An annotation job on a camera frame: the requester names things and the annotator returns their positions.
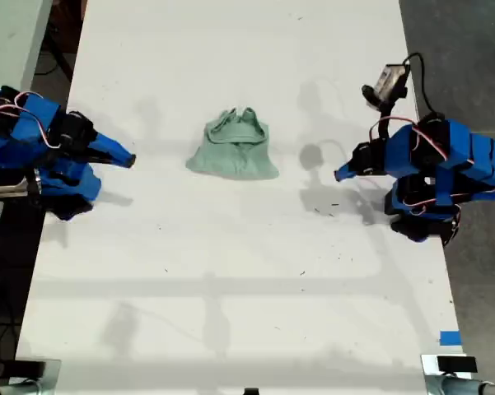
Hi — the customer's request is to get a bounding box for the pale green t-shirt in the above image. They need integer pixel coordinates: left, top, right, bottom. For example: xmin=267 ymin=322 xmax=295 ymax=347
xmin=184 ymin=106 xmax=281 ymax=182

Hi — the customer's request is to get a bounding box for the pale green side table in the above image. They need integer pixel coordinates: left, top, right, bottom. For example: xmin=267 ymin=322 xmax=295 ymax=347
xmin=0 ymin=0 xmax=54 ymax=268

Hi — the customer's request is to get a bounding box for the short blue tape strip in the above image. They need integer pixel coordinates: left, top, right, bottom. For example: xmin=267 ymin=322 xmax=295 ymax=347
xmin=439 ymin=330 xmax=464 ymax=347

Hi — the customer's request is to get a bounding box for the grey pipe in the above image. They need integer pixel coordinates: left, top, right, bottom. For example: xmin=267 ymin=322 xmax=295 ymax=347
xmin=0 ymin=379 xmax=47 ymax=395
xmin=425 ymin=374 xmax=495 ymax=395

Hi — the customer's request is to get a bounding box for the black camera stalk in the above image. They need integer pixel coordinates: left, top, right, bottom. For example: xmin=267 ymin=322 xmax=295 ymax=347
xmin=376 ymin=106 xmax=393 ymax=142

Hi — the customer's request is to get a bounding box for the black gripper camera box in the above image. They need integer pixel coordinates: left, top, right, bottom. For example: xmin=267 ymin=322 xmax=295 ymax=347
xmin=0 ymin=167 xmax=41 ymax=202
xmin=361 ymin=63 xmax=409 ymax=112

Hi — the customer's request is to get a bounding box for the black camera cable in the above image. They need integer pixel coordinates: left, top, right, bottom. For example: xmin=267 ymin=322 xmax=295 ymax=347
xmin=402 ymin=52 xmax=438 ymax=121

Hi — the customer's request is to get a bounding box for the metal bracket with black block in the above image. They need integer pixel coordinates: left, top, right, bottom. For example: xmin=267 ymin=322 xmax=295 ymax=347
xmin=420 ymin=353 xmax=479 ymax=377
xmin=7 ymin=358 xmax=63 ymax=388

